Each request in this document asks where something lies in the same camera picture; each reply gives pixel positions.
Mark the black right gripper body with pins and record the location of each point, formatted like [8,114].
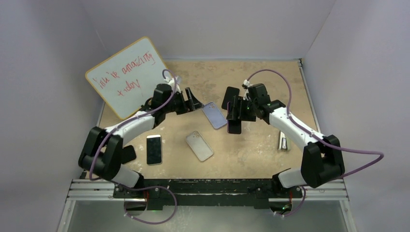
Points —
[247,111]

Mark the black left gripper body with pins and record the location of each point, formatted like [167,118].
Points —
[181,106]

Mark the lilac phone case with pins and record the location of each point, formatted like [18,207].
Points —
[214,115]

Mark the black phone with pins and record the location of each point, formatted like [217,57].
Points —
[230,93]

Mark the beige phone case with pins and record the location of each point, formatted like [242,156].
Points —
[199,146]

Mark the purple-edged phone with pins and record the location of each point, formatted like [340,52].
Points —
[234,127]

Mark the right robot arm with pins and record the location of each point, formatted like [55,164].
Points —
[322,160]

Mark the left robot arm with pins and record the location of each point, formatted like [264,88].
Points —
[107,150]

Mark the silver-edged phone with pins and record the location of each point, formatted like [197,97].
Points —
[154,149]

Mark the black phone case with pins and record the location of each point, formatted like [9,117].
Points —
[128,154]

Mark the silver stapler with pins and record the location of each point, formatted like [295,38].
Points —
[282,142]

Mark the yellow-framed whiteboard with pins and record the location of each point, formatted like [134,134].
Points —
[128,78]

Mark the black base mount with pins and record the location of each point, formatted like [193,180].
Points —
[262,193]

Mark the aluminium rail frame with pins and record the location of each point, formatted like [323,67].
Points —
[82,190]

